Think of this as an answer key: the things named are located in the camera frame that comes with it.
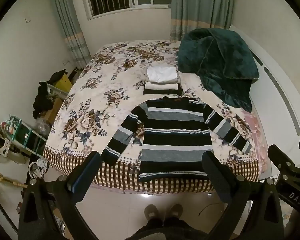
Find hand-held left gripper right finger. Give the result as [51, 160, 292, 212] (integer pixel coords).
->
[201, 151, 285, 240]

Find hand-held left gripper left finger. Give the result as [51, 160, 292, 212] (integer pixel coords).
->
[17, 150, 102, 240]

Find black grey white striped sweater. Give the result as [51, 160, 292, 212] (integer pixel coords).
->
[101, 96, 253, 182]

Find pink bed sheet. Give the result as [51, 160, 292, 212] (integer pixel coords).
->
[242, 112, 268, 178]

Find white bed headboard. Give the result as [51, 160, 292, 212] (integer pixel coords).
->
[229, 24, 300, 170]

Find clear plastic bag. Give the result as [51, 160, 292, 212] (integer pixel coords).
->
[35, 119, 51, 138]

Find green shelf rack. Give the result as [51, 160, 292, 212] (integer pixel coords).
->
[7, 115, 48, 156]

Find person's left slipper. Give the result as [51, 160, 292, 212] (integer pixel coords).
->
[144, 204, 159, 222]

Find person's dark pants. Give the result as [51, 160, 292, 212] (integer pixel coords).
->
[129, 217, 192, 240]

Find cardboard box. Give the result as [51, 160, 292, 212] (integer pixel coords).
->
[44, 97, 64, 125]

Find clear plastic storage box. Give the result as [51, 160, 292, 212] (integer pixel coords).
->
[46, 83, 66, 100]

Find yellow box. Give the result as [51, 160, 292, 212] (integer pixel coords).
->
[55, 74, 73, 97]

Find black garment on yellow box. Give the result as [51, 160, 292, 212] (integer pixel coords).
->
[50, 69, 68, 83]

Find white folded garment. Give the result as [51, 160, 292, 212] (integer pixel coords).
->
[146, 67, 178, 83]

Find dark green plush blanket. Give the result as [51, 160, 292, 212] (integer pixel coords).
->
[176, 28, 260, 113]

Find floral blanket with plaid border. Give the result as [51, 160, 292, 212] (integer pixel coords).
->
[43, 39, 263, 193]

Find grey-green striped curtain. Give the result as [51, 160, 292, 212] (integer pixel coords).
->
[170, 0, 237, 42]
[49, 0, 92, 69]

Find thin black wire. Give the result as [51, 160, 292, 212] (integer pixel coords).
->
[198, 203, 225, 217]

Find thick black cable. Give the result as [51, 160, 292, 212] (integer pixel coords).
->
[0, 187, 18, 238]

